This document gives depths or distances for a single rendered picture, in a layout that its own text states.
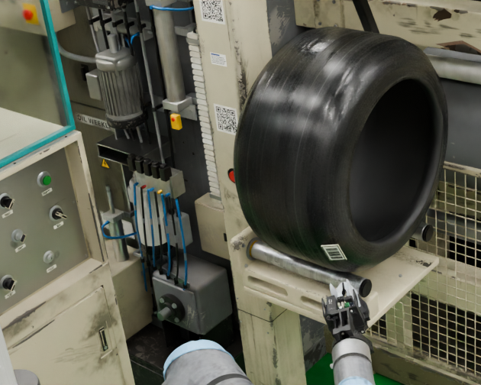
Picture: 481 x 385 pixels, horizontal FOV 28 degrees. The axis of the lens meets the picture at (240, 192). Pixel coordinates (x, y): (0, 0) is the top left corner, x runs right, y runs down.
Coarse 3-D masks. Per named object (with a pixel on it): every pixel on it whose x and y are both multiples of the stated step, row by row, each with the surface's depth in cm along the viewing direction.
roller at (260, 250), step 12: (252, 252) 242; (264, 252) 239; (276, 252) 237; (276, 264) 238; (288, 264) 235; (300, 264) 232; (312, 264) 231; (312, 276) 230; (324, 276) 228; (336, 276) 226; (348, 276) 225; (360, 288) 222
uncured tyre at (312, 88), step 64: (320, 64) 207; (384, 64) 207; (256, 128) 209; (320, 128) 200; (384, 128) 250; (256, 192) 212; (320, 192) 202; (384, 192) 248; (320, 256) 214; (384, 256) 226
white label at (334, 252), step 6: (324, 246) 209; (330, 246) 209; (336, 246) 208; (324, 252) 211; (330, 252) 211; (336, 252) 210; (342, 252) 210; (330, 258) 213; (336, 258) 212; (342, 258) 212
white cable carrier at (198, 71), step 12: (192, 36) 234; (192, 48) 236; (192, 60) 238; (192, 72) 240; (204, 84) 239; (204, 96) 241; (204, 108) 243; (204, 120) 245; (204, 132) 248; (204, 144) 249; (216, 168) 251; (216, 180) 253; (216, 192) 255
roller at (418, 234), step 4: (420, 224) 241; (424, 224) 241; (428, 224) 241; (420, 228) 240; (424, 228) 240; (428, 228) 240; (432, 228) 241; (416, 232) 241; (420, 232) 240; (424, 232) 239; (428, 232) 240; (432, 232) 242; (412, 236) 242; (416, 236) 241; (420, 236) 240; (424, 236) 239; (428, 236) 241; (424, 240) 240; (428, 240) 241
